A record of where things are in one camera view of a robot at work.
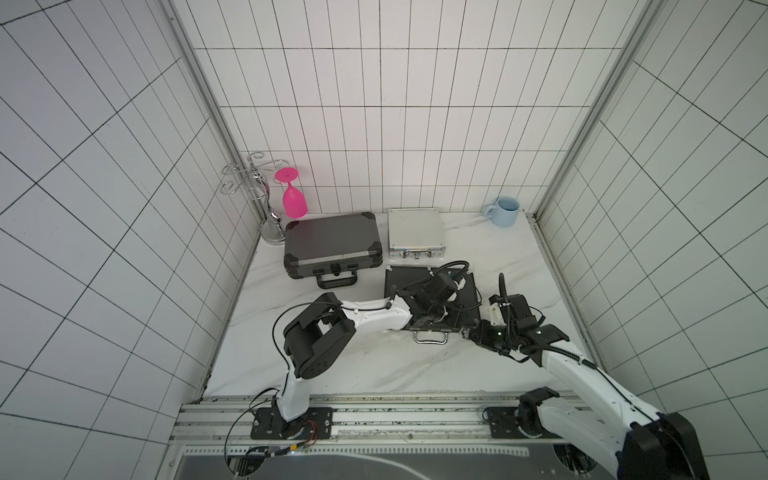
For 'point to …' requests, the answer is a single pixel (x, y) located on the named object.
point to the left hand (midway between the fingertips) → (454, 320)
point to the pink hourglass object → (295, 203)
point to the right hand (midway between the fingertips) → (468, 329)
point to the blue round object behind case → (505, 212)
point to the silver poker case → (414, 233)
